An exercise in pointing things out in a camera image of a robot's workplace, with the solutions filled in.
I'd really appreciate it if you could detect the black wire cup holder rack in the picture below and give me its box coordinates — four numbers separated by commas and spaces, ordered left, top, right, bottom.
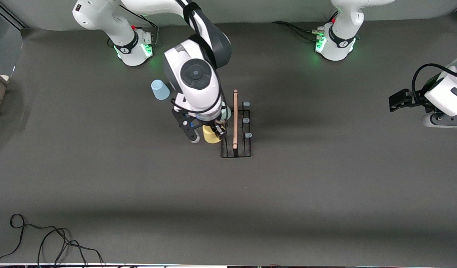
221, 89, 252, 159

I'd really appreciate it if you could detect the black left arm base cable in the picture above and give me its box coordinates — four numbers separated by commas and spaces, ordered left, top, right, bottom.
271, 20, 323, 43

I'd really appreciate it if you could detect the light blue plastic cup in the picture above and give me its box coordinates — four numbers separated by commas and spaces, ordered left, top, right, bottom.
151, 79, 170, 101

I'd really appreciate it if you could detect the black right arm base cable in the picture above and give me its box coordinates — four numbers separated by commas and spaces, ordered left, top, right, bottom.
118, 3, 160, 47

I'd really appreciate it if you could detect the dark grey table mat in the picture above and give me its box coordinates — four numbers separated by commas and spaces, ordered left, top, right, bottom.
0, 15, 457, 265

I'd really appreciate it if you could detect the black arm base cable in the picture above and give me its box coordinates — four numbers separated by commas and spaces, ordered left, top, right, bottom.
118, 3, 160, 47
271, 20, 323, 43

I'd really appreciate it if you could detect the yellow plastic cup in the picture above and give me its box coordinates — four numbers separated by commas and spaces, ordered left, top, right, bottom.
202, 125, 226, 144

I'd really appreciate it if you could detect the black loose cable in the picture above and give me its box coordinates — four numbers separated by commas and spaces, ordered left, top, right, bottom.
0, 214, 104, 267

